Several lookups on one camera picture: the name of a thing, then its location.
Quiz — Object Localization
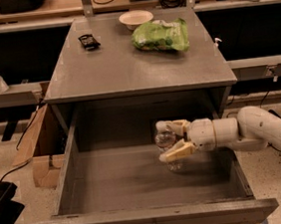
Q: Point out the grey cabinet counter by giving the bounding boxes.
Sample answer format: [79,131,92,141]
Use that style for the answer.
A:
[36,2,242,137]

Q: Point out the grey left shelf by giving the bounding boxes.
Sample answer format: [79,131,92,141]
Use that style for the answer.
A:
[0,83,44,109]

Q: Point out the brown cardboard box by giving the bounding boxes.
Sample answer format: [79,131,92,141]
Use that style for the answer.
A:
[12,104,65,188]

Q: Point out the small white pump dispenser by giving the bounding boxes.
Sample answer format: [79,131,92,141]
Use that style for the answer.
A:
[213,38,222,56]

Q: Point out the clear plastic water bottle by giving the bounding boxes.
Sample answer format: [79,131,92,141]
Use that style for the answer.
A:
[154,131,183,172]

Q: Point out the white paper bowl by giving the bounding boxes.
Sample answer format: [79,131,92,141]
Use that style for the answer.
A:
[119,10,153,31]

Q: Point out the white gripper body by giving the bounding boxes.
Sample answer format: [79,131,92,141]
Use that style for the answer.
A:
[187,118,216,151]

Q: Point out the black snack packet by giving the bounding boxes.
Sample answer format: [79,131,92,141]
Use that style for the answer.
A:
[79,34,101,51]

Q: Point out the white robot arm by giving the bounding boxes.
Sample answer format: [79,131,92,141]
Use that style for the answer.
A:
[154,106,281,163]

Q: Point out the green chip bag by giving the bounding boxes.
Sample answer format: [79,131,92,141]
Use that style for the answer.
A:
[132,18,189,52]

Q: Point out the grey open top drawer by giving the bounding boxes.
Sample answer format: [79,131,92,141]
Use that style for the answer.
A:
[34,90,278,224]

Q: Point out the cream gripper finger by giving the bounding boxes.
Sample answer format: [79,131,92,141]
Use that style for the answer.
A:
[159,139,196,163]
[155,119,190,136]

